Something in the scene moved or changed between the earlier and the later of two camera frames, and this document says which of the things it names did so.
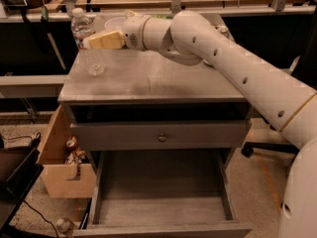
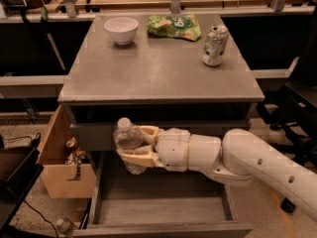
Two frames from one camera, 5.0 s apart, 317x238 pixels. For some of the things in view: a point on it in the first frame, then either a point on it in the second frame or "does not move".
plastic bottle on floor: (64, 225) does not move
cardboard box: (54, 171) does not move
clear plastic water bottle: (83, 27) to (128, 137)
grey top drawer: (106, 136) does not move
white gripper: (133, 31) to (173, 147)
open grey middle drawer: (161, 193) does not move
